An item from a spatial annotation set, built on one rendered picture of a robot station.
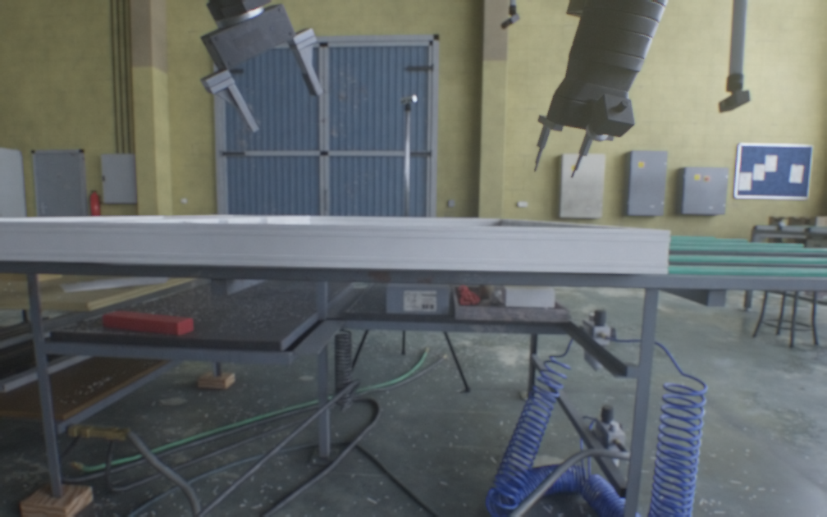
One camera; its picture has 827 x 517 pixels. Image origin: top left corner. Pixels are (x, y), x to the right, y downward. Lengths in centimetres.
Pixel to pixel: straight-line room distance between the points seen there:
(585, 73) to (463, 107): 704
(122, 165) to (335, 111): 407
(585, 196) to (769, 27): 426
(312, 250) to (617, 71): 49
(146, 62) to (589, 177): 792
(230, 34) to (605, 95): 53
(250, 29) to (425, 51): 703
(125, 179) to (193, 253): 831
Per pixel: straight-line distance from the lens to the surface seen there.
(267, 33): 75
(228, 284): 86
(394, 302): 148
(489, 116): 709
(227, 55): 72
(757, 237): 532
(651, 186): 795
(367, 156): 734
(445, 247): 66
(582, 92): 48
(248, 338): 127
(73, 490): 184
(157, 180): 849
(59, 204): 1027
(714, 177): 851
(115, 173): 920
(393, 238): 66
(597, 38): 47
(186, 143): 869
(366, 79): 766
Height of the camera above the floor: 96
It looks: 6 degrees down
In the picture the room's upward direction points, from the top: 1 degrees clockwise
